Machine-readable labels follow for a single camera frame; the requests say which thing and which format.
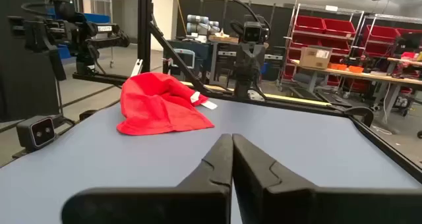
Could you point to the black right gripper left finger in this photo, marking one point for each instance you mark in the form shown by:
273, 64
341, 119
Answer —
198, 204

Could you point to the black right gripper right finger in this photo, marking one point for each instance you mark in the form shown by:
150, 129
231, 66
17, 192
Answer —
296, 207

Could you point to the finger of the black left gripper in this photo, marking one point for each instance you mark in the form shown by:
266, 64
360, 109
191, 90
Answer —
256, 69
249, 69

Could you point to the red towel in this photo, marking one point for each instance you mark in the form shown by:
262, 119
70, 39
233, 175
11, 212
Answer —
155, 105

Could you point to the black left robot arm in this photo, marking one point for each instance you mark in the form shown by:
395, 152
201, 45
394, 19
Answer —
242, 89

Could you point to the grey collaborative robot arm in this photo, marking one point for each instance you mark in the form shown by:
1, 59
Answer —
201, 24

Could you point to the dark workbench with drawers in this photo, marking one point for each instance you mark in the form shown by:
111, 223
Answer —
224, 59

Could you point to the wooden tray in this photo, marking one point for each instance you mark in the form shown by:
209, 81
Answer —
224, 38

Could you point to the light wooden side board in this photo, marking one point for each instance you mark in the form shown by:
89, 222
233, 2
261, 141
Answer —
296, 99

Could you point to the red storage bin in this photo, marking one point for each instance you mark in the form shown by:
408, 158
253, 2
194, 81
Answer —
409, 31
339, 27
305, 43
336, 46
380, 33
310, 23
377, 48

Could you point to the cardboard box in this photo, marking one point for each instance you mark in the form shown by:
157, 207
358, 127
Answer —
314, 57

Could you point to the blue-grey teach pendant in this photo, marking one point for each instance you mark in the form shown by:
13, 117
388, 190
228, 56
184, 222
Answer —
184, 57

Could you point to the orange plastic bin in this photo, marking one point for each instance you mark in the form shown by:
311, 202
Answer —
337, 66
356, 69

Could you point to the wooden workbench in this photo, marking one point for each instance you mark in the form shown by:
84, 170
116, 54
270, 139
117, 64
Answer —
379, 76

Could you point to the blue storage bin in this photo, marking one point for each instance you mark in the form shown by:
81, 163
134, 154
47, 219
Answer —
97, 18

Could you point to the large black cabinet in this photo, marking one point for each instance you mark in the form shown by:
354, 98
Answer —
26, 52

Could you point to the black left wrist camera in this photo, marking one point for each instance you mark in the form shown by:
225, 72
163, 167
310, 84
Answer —
252, 32

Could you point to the black diagonal frame brace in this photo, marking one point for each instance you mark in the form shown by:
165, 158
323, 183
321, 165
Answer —
178, 56

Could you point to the black curved corner bracket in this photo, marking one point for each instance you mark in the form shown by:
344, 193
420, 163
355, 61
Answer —
359, 109

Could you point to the black vertical frame post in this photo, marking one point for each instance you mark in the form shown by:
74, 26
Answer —
145, 26

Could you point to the white bracket plate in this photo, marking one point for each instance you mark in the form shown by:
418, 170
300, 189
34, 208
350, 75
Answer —
136, 68

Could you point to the black table frame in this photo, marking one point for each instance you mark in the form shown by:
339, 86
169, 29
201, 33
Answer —
99, 79

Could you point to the black exterior depth camera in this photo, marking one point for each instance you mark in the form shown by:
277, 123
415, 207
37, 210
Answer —
36, 132

